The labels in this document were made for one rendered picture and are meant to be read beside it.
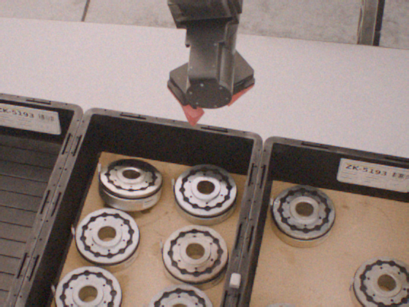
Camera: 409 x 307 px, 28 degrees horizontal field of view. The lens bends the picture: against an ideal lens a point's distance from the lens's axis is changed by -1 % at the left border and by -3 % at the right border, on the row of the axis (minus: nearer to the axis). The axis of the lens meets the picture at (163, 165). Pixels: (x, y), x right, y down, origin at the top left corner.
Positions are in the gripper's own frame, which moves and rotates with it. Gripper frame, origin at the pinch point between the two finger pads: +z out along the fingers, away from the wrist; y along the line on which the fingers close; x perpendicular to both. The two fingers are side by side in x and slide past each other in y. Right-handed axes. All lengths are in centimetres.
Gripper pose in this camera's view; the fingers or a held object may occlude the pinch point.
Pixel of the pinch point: (209, 110)
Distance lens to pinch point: 123.0
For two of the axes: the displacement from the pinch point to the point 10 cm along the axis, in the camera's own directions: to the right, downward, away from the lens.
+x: -5.5, -7.2, 4.3
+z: 0.0, 5.1, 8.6
